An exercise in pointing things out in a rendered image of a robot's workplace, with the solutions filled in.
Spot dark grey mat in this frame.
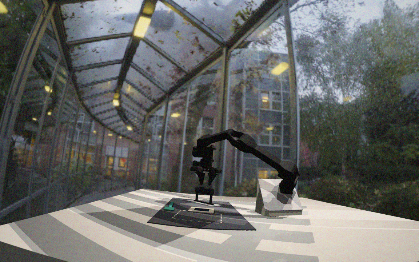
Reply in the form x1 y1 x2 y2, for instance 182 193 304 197
147 198 256 230

